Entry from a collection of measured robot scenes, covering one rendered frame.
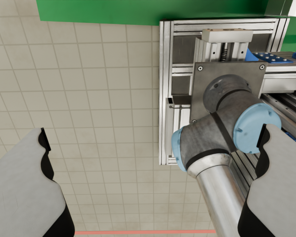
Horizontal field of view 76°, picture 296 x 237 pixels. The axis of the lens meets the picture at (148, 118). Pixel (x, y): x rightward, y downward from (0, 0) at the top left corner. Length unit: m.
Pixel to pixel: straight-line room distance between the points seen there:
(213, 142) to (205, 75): 0.24
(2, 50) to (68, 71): 0.54
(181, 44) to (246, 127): 1.06
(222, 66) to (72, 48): 1.35
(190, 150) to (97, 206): 2.47
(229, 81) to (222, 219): 0.38
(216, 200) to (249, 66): 0.42
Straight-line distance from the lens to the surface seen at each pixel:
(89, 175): 2.45
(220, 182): 0.46
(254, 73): 0.70
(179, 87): 1.53
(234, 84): 0.61
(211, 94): 0.62
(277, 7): 1.30
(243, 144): 0.50
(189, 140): 0.50
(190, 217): 3.06
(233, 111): 0.51
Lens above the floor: 1.63
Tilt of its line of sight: 61 degrees down
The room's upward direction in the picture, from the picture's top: 180 degrees counter-clockwise
